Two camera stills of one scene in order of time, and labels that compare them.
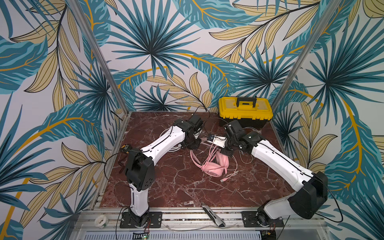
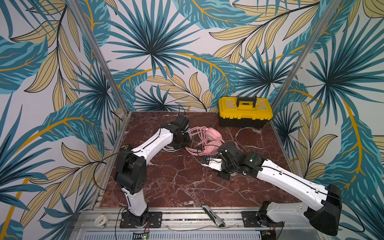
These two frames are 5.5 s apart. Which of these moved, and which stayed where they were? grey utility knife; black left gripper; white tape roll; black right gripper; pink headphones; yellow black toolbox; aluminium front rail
Moved: pink headphones; black right gripper; black left gripper
Stayed: grey utility knife; white tape roll; aluminium front rail; yellow black toolbox
